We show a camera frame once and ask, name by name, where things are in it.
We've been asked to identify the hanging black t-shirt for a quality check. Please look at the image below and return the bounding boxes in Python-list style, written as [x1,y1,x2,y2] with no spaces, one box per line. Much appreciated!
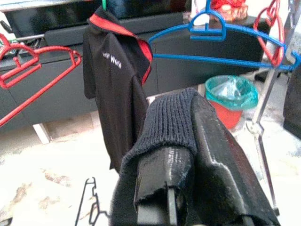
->
[82,6,154,175]

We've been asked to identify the thick red plastic hanger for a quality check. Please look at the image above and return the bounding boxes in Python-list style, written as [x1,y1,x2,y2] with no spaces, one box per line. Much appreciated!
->
[0,32,82,128]

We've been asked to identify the black shirt green print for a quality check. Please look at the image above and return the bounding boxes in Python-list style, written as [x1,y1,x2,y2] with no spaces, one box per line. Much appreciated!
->
[109,87,199,226]

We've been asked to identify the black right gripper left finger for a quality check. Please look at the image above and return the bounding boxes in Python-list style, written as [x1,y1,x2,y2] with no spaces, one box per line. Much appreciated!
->
[133,145,195,212]

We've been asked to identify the blue hanger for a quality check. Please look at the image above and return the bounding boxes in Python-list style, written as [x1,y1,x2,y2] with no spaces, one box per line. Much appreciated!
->
[148,0,301,72]

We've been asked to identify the black TV cabinet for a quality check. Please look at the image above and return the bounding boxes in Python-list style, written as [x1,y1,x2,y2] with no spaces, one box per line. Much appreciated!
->
[0,11,271,134]

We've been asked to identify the red Chinese doll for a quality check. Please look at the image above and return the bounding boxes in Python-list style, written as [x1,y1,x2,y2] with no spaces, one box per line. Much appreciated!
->
[210,0,249,20]

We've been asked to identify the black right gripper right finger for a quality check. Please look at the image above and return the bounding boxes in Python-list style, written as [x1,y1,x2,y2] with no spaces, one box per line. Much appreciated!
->
[190,94,281,226]

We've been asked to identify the red bucket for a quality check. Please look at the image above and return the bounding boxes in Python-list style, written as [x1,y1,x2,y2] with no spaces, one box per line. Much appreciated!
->
[208,100,243,129]

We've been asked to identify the thin red hanger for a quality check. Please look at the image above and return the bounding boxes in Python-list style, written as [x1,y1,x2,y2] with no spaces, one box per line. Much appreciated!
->
[253,0,285,67]

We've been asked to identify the teal plastic bag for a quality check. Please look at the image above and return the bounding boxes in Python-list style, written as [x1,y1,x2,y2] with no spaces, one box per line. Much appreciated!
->
[204,75,259,111]

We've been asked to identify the dark grey fabric sofa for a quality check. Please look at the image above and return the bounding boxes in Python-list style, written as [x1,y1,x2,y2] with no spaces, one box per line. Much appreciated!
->
[283,68,301,140]

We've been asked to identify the black television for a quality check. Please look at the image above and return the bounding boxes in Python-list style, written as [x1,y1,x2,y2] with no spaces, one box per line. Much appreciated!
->
[112,0,189,20]

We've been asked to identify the black wire hanger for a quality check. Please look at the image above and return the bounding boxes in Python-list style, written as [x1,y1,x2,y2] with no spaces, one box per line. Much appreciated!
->
[74,177,109,226]

